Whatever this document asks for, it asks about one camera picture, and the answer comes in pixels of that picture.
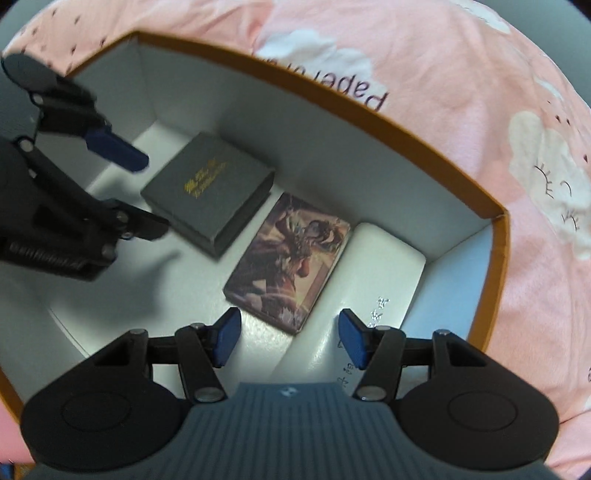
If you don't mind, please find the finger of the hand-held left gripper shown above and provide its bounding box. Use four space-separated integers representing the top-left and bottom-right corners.
83 196 170 241
30 76 149 172

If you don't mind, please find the white case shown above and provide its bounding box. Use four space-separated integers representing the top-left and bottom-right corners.
270 222 426 398

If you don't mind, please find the orange cardboard box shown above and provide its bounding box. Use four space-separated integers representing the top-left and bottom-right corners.
0 30 511 425

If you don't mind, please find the illustrated card box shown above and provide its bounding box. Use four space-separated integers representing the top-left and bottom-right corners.
223 191 352 335

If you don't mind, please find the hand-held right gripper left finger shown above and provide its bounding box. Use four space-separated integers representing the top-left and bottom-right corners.
95 308 242 404

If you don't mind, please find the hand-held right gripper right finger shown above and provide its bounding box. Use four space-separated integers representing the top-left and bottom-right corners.
338 308 497 402

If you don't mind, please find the dark grey box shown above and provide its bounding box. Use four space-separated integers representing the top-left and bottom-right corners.
140 131 277 259

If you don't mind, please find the pink printed blanket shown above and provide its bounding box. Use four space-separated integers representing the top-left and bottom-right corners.
0 0 591 480

